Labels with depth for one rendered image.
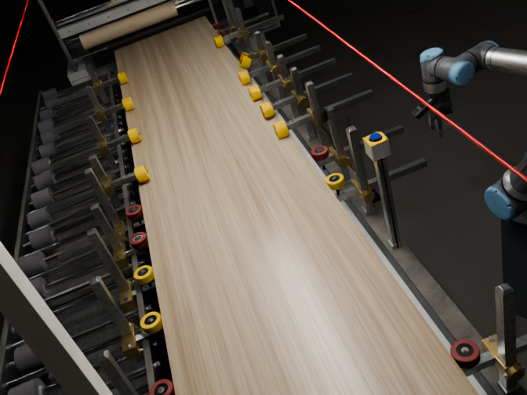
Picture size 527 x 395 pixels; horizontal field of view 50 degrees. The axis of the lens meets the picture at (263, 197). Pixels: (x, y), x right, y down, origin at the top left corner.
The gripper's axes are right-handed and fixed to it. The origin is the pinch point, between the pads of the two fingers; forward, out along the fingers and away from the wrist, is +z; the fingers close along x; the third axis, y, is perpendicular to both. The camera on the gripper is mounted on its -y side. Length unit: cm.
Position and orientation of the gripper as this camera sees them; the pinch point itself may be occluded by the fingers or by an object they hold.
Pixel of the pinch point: (435, 132)
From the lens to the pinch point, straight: 256.0
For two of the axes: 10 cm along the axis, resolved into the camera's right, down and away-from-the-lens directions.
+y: 9.4, -3.4, 0.2
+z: 2.7, 7.7, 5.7
